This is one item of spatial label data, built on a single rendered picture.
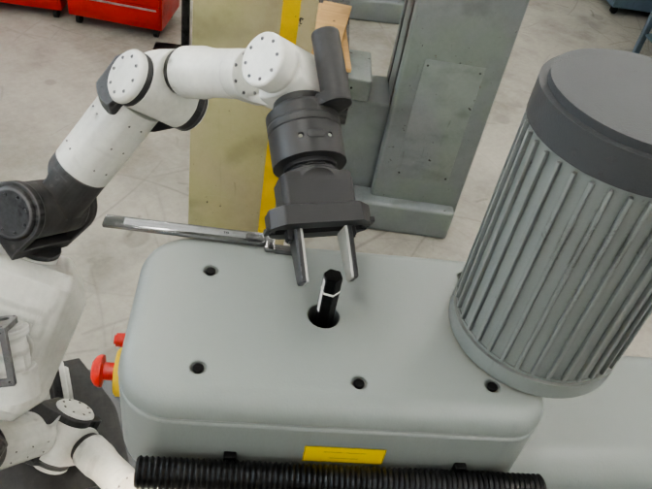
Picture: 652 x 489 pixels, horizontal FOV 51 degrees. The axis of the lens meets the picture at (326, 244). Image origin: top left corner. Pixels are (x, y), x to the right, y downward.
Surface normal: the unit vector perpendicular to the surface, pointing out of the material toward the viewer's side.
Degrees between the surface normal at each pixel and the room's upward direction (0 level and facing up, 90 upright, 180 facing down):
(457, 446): 90
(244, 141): 90
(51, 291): 58
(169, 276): 0
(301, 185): 30
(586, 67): 0
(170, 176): 0
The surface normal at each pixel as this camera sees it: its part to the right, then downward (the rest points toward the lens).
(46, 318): 0.41, 0.16
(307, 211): 0.26, -0.30
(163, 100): 0.55, 0.62
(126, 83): -0.58, -0.20
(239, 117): 0.04, 0.67
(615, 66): 0.15, -0.74
